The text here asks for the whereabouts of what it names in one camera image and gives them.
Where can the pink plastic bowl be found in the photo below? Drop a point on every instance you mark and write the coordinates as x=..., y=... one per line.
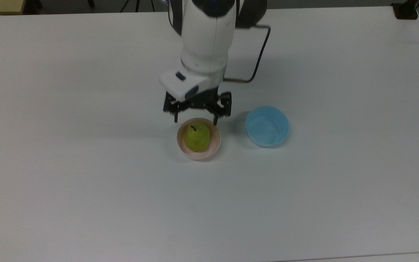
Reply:
x=215, y=145

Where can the black table clamp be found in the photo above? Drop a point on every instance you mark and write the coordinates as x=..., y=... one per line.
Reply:
x=406, y=9

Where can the blue plastic bowl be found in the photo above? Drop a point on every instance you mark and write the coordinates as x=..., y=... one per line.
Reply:
x=267, y=127

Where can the black tripod legs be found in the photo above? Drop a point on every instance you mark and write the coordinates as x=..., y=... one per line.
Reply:
x=136, y=4

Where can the green pear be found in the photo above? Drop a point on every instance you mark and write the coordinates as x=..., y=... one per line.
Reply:
x=197, y=137

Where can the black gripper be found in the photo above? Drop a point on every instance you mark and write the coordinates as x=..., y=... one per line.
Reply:
x=198, y=102

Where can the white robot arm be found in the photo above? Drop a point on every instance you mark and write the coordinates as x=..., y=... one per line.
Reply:
x=206, y=43

